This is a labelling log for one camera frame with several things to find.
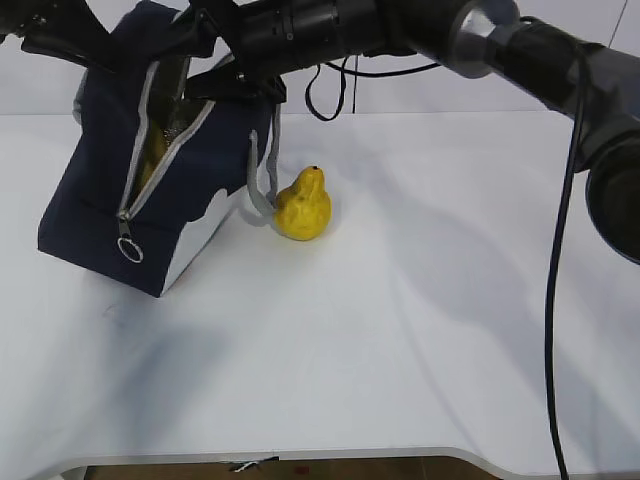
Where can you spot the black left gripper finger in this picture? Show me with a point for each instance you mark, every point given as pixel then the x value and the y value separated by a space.
pixel 64 29

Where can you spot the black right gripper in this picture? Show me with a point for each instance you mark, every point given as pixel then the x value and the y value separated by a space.
pixel 266 39

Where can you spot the navy blue lunch bag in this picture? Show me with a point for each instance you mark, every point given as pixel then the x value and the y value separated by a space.
pixel 95 220

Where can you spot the yellow pear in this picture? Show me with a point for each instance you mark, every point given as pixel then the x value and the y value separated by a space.
pixel 303 210

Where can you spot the yellow banana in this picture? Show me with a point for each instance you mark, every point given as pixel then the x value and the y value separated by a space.
pixel 155 147

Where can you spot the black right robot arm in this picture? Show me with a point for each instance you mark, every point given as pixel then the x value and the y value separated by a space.
pixel 594 85

